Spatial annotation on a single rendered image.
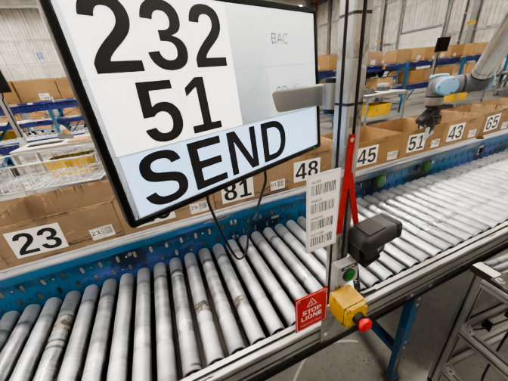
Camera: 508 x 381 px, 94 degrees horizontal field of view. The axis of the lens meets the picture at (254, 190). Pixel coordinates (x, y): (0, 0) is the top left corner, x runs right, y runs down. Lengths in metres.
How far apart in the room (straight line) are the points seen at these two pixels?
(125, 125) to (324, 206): 0.40
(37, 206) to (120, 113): 1.13
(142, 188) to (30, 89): 5.46
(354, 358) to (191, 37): 1.61
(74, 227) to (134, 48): 0.86
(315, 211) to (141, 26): 0.43
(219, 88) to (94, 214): 0.80
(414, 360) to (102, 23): 1.80
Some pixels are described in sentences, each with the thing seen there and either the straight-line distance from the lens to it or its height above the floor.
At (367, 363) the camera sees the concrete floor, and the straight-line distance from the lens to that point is 1.68.
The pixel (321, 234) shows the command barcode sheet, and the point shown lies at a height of 1.09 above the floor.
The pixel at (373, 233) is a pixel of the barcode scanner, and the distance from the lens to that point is 0.61.
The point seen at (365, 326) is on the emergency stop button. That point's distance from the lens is 0.73.
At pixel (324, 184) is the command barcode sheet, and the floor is 1.22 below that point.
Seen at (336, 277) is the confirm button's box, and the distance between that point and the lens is 0.68.
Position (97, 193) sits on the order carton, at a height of 0.99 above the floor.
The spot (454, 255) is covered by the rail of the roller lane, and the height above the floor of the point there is 0.74.
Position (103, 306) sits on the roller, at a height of 0.75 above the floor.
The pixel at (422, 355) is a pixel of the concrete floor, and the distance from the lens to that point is 1.79.
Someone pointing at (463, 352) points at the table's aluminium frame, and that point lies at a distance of 1.69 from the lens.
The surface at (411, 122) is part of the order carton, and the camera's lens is 2.14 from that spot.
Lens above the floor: 1.43
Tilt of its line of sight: 26 degrees down
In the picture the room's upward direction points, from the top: 6 degrees counter-clockwise
